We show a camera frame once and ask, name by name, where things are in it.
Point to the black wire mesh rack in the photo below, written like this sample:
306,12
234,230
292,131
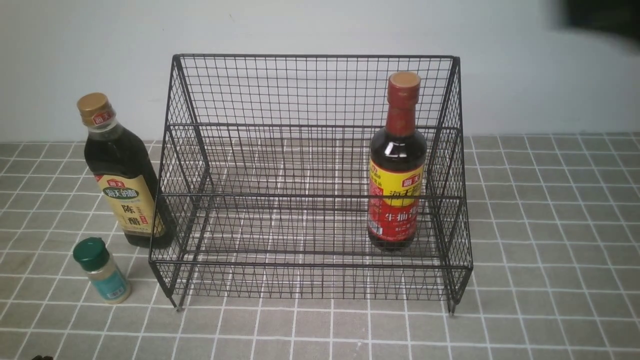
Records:
264,181

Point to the green cap spice jar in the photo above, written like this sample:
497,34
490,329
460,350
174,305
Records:
111,285

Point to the red label soy sauce bottle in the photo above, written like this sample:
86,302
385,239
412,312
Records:
397,158

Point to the grey checkered tablecloth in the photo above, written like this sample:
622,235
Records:
554,223

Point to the gold cap vinegar bottle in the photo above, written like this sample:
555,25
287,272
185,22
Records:
122,168

